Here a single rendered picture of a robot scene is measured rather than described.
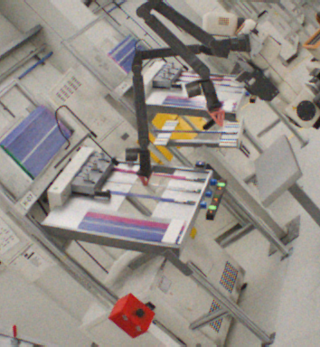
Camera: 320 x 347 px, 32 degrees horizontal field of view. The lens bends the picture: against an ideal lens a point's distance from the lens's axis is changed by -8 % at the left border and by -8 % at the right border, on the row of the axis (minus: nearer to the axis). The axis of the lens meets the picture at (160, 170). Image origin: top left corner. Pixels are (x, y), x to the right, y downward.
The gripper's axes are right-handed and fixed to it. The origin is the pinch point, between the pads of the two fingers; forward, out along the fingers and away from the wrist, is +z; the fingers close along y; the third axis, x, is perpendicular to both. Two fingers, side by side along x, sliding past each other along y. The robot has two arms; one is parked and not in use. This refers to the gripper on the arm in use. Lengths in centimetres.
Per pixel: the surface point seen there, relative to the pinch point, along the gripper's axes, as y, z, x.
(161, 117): -285, 104, -75
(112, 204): 21.1, 1.1, -10.9
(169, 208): 17.5, 0.6, 17.7
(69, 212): 33.9, 1.5, -30.2
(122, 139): -97, 30, -48
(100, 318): 49, 61, -13
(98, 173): 3.8, -4.7, -24.5
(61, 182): 19.3, -6.3, -40.4
